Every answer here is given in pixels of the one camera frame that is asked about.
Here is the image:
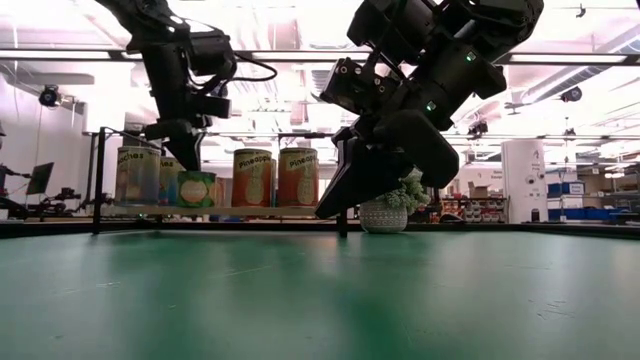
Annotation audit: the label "succulent plant in white pot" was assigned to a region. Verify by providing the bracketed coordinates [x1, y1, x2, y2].
[358, 167, 432, 235]

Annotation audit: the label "black ceiling spotlight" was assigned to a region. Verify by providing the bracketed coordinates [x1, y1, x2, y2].
[38, 84, 62, 108]
[559, 85, 584, 104]

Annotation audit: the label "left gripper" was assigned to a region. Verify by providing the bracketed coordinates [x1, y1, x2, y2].
[144, 84, 212, 171]

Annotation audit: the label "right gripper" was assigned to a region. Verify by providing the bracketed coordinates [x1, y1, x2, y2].
[314, 44, 507, 220]

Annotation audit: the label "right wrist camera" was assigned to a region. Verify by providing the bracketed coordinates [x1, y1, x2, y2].
[319, 58, 401, 115]

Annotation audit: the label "blue label can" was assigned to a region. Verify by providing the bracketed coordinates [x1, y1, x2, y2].
[159, 156, 187, 207]

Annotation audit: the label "pink label can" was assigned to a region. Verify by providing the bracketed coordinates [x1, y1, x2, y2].
[215, 176, 235, 209]

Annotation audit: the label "wooden shelf with black posts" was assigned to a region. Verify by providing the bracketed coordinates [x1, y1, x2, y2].
[91, 124, 350, 239]

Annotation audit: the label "green table mat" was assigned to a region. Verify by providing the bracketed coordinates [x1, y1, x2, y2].
[0, 229, 640, 360]

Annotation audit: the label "storage rack with parts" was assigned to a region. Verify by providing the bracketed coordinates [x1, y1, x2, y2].
[439, 196, 509, 225]

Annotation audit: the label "tall peaches can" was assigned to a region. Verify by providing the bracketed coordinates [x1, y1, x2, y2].
[114, 145, 163, 207]

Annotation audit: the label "blue storage bins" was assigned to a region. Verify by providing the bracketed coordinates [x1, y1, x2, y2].
[547, 180, 629, 222]

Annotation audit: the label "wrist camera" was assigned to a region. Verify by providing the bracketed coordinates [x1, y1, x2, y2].
[319, 58, 401, 115]
[191, 94, 233, 120]

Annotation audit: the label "black monitor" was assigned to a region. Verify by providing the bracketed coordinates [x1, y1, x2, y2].
[25, 161, 55, 196]

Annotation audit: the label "pineapple can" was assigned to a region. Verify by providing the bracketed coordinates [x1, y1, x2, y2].
[231, 147, 274, 208]
[277, 146, 321, 208]

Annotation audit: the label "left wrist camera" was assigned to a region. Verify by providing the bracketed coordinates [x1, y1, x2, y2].
[191, 94, 233, 120]

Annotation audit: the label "white pillar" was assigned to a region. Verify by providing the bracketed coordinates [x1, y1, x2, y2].
[501, 138, 550, 225]

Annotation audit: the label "short green label can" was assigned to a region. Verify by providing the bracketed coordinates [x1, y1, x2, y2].
[174, 170, 218, 209]

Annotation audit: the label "black metal table frame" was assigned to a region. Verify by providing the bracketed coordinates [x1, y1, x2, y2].
[0, 219, 640, 241]

